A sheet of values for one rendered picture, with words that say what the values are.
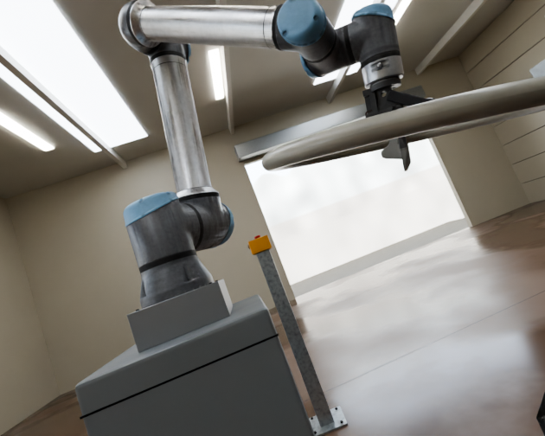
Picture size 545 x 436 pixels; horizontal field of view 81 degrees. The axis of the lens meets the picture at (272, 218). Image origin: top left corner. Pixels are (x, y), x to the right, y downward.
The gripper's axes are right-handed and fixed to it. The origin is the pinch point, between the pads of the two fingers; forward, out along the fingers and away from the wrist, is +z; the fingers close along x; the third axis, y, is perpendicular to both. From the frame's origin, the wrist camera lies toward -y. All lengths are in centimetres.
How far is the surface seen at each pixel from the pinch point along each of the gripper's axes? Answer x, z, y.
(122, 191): -386, -56, 568
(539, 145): -794, 46, -221
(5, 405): -115, 230, 604
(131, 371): 47, 26, 53
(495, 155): -846, 50, -150
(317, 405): -59, 119, 68
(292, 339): -64, 84, 76
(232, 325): 35, 23, 36
